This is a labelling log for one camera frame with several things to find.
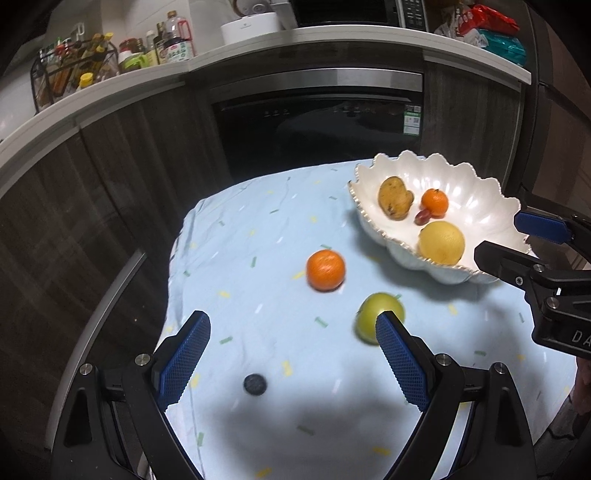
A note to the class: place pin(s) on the light blue patterned tablecloth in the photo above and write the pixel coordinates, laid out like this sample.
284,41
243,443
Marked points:
332,407

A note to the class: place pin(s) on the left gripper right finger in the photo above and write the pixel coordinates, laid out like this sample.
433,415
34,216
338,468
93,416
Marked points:
496,443

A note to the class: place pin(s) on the black wire condiment rack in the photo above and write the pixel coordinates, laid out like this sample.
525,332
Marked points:
70,66

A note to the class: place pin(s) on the microwave oven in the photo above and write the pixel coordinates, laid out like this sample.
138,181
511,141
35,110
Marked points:
392,13

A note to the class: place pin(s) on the green energy label sticker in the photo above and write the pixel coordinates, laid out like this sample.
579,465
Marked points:
412,120

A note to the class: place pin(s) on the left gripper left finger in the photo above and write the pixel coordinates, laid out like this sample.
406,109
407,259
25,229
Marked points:
105,408

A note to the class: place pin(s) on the white appliance on counter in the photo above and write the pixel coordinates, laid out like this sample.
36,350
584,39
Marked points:
248,27

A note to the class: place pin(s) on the red snack bag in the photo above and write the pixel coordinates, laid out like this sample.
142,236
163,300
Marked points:
484,17

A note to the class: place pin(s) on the dark wood cabinet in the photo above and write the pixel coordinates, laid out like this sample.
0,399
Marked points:
470,118

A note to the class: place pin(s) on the person's hand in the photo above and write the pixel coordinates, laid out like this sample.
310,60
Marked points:
581,393

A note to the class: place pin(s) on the teal snack bag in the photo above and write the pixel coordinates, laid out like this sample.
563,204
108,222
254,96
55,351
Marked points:
507,47

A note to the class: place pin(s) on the white scalloped ceramic bowl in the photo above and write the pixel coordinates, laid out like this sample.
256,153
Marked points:
476,206

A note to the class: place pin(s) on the yellow-brown mango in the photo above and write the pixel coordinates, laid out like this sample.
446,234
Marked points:
395,199

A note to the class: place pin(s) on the dark blueberry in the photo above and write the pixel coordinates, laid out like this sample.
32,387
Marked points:
254,384

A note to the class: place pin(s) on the green-lidded jar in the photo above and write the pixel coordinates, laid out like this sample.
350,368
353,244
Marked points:
129,61

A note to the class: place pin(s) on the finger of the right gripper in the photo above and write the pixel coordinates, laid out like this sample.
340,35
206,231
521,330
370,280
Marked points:
508,265
552,229

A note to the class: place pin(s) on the soy sauce bottle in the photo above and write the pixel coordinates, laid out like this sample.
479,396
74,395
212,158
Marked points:
178,45

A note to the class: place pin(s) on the red jujube date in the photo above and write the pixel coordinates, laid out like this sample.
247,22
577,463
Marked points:
423,217

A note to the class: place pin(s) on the black built-in dishwasher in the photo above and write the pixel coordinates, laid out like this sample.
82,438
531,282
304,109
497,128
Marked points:
282,129

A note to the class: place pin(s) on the orange tangerine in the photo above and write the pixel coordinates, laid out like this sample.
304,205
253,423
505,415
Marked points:
436,202
325,270

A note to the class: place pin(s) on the green apple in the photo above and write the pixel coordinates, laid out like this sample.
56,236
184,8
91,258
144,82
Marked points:
371,309

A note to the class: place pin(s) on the large yellow grapefruit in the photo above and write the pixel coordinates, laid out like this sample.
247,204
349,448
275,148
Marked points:
442,242

